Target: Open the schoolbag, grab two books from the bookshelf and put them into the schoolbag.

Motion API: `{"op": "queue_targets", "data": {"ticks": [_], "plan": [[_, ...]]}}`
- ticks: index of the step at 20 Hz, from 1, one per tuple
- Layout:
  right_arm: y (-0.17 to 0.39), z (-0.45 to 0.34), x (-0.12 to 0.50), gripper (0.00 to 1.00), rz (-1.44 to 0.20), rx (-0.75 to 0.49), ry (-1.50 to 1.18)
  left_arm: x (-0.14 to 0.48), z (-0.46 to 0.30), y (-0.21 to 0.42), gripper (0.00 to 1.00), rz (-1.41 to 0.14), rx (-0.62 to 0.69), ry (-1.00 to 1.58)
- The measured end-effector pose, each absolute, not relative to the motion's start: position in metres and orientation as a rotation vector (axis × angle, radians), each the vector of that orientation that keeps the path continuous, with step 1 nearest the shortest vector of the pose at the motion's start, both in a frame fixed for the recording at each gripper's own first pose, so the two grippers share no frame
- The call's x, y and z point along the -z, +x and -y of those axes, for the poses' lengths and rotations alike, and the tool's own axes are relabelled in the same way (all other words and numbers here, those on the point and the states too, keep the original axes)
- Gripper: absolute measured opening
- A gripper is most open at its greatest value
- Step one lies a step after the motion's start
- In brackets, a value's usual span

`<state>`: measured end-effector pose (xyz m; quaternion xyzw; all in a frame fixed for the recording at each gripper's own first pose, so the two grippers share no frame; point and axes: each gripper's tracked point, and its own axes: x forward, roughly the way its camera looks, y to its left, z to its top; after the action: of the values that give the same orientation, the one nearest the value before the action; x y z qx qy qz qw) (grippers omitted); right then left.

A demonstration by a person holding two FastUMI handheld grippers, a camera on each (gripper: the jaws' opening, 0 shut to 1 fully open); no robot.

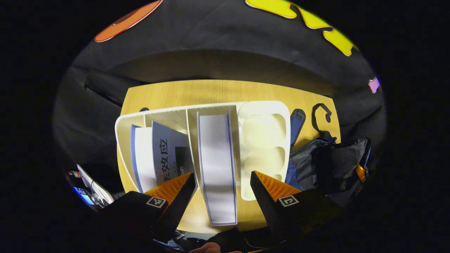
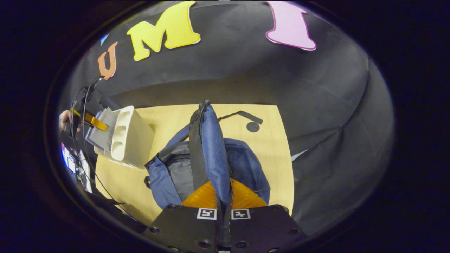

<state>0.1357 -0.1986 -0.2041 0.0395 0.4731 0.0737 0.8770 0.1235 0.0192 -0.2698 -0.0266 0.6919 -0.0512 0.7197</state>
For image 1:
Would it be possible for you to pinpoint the white flat board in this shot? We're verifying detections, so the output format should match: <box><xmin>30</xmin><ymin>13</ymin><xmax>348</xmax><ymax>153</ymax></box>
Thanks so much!
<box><xmin>77</xmin><ymin>164</ymin><xmax>115</xmax><ymax>205</ymax></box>

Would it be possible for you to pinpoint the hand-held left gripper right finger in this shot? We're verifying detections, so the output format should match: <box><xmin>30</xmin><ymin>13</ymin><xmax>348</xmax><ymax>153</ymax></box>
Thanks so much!
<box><xmin>250</xmin><ymin>171</ymin><xmax>343</xmax><ymax>241</ymax></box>

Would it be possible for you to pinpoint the blue schoolbag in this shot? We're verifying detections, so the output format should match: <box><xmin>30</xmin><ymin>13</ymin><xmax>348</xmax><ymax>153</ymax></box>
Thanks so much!
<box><xmin>284</xmin><ymin>103</ymin><xmax>372</xmax><ymax>208</ymax></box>

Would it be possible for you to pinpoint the white cover book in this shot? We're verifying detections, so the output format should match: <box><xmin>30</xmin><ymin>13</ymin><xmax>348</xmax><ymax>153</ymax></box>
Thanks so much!
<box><xmin>196</xmin><ymin>109</ymin><xmax>238</xmax><ymax>226</ymax></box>

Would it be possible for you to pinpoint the white bookshelf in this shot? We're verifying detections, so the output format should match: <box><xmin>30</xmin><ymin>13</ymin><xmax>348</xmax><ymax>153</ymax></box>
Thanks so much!
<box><xmin>115</xmin><ymin>101</ymin><xmax>291</xmax><ymax>201</ymax></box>

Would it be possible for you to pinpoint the grey book with dark picture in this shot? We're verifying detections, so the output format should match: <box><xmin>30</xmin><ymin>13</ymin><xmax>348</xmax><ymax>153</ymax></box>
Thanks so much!
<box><xmin>131</xmin><ymin>121</ymin><xmax>194</xmax><ymax>194</ymax></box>

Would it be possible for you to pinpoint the lit computer screen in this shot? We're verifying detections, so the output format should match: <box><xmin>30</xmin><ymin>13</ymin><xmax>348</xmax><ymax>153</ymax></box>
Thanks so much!
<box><xmin>73</xmin><ymin>186</ymin><xmax>95</xmax><ymax>206</ymax></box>

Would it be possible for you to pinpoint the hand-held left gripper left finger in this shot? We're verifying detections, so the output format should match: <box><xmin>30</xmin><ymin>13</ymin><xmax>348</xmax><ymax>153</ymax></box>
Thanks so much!
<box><xmin>100</xmin><ymin>172</ymin><xmax>196</xmax><ymax>244</ymax></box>

